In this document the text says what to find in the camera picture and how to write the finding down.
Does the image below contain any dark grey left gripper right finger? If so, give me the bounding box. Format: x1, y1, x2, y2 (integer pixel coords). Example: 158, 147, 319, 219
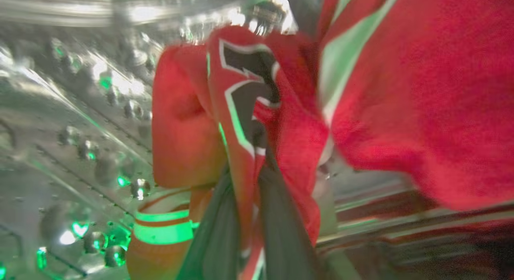
257, 149, 326, 280

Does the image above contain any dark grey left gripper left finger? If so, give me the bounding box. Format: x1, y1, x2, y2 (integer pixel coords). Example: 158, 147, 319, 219
176, 168, 241, 280

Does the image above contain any red jersey with white stripes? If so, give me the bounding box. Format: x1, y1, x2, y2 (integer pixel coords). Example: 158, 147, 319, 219
126, 0, 514, 280

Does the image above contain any stainless steel washing machine drum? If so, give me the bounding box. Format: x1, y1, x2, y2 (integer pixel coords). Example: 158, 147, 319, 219
0, 0, 514, 280

